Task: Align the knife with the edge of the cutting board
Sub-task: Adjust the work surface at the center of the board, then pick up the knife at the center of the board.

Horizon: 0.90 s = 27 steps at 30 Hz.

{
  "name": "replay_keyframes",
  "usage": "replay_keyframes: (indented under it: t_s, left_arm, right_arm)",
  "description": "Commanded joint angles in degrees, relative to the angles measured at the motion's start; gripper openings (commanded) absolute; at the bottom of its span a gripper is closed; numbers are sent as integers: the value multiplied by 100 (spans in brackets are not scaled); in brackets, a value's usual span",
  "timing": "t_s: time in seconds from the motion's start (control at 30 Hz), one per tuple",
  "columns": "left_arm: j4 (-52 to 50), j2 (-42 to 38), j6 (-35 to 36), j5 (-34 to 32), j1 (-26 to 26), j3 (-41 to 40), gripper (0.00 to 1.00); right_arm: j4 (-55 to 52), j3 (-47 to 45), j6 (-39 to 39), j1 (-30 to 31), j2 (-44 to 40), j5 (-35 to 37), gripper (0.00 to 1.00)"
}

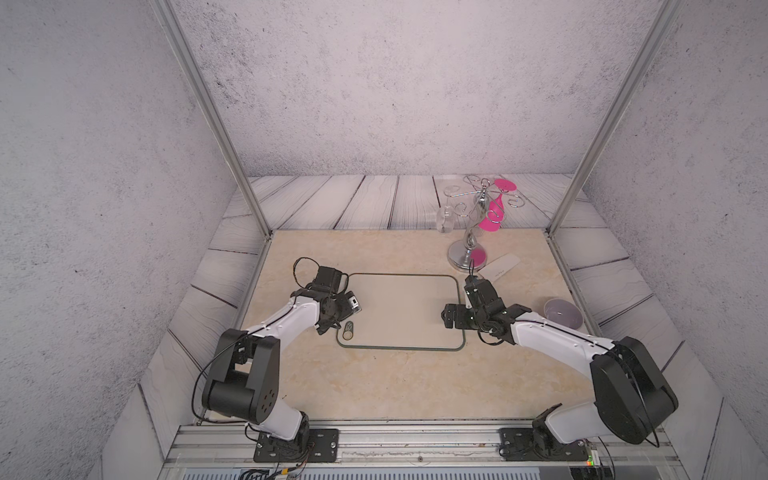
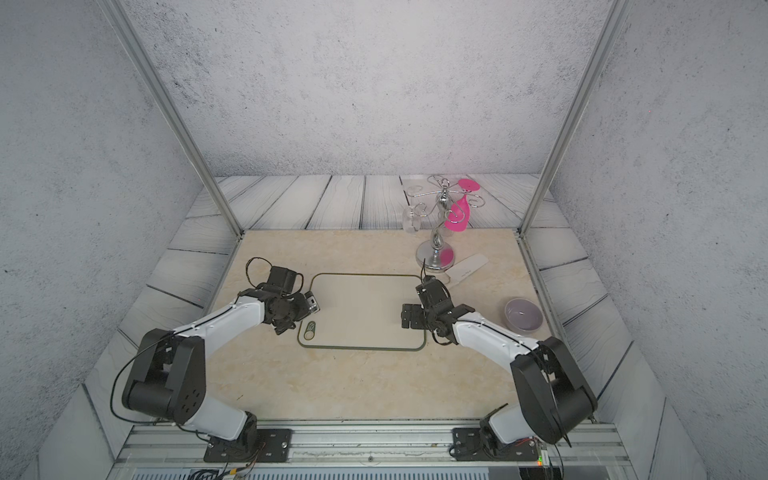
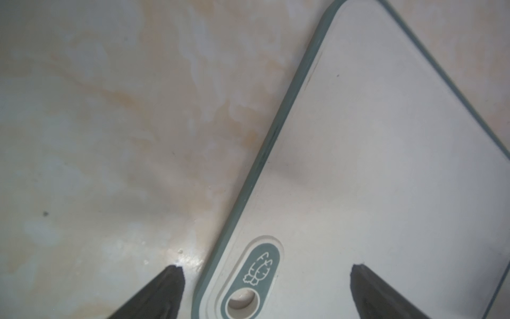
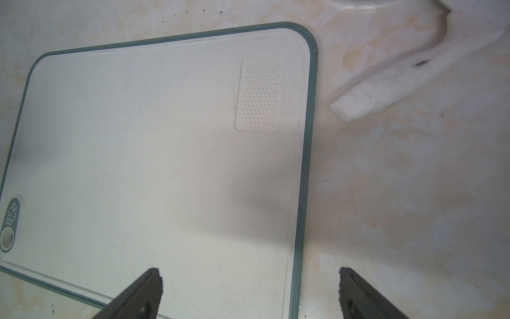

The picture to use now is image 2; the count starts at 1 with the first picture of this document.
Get pink plastic cup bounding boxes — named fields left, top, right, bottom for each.
left=444, top=178, right=480, bottom=232

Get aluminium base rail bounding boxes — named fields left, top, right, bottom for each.
left=107, top=419, right=637, bottom=480

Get aluminium frame post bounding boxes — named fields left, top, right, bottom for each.
left=98, top=0, right=245, bottom=240
left=518, top=0, right=632, bottom=238

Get chrome cup holder stand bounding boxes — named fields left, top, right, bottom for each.
left=404, top=175, right=486, bottom=272

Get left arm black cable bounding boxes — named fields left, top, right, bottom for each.
left=245, top=256, right=272, bottom=289

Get right aluminium frame post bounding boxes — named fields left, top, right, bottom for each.
left=518, top=0, right=632, bottom=238

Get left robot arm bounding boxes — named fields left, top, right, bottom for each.
left=121, top=265, right=318, bottom=441

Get clear plastic cup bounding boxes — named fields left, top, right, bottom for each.
left=402, top=206, right=421, bottom=234

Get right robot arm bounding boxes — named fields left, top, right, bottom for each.
left=401, top=275, right=598, bottom=455

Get lilac round bowl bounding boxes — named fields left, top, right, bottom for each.
left=504, top=298, right=544, bottom=334

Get glass cutting board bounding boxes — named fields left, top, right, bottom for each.
left=297, top=273, right=426, bottom=352

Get left aluminium frame post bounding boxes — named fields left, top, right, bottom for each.
left=98, top=0, right=245, bottom=240

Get white speckled ceramic knife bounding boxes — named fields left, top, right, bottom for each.
left=445, top=254, right=488, bottom=287

